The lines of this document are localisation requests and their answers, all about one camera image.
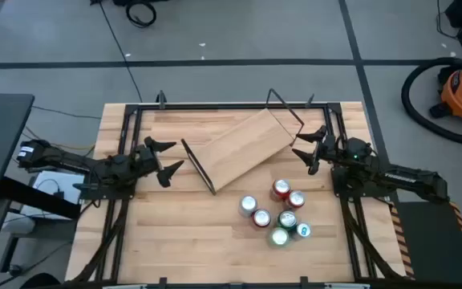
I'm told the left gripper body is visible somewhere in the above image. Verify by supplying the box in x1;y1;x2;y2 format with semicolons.
136;144;164;178

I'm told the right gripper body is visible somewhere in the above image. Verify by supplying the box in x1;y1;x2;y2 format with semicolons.
310;126;345;175

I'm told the red Fanta can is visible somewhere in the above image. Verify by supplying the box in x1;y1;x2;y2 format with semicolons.
269;178;292;201
286;189;307;210

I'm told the wooden shelf with black frame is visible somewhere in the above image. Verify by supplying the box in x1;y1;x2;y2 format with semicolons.
180;88;306;197

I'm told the dark green soda can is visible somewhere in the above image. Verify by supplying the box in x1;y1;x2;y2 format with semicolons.
276;209;299;233

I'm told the white and blue can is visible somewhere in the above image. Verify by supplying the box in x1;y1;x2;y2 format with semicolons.
294;222;313;241

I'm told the silver soda can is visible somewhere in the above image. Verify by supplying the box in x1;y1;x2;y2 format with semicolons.
237;194;259;219

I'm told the red can with black label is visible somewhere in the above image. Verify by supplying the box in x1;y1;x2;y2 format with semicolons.
250;208;273;229

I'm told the light green Sanzo can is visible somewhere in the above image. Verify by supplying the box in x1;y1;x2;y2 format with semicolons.
269;226;292;249

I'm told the white box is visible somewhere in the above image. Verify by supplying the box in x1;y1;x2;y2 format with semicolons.
20;170;86;221

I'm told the black desk crossbar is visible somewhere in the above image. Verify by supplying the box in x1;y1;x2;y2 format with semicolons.
0;175;83;221

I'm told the black mat with hazard stripes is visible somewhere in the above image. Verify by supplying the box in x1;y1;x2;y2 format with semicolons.
389;200;462;287

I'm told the white rounded object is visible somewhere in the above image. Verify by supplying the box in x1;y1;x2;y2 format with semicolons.
2;215;36;237

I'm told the black equipment box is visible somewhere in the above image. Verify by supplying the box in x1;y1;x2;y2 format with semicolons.
112;0;170;6

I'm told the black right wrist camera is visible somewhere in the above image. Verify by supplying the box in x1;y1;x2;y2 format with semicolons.
342;136;373;161

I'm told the black aluminium table frame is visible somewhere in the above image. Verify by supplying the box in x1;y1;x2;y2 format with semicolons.
64;90;416;289

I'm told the long black floor cable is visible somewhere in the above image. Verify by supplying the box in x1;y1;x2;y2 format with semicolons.
99;0;144;104

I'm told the coiled black cable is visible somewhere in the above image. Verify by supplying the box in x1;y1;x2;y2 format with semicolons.
125;2;158;28

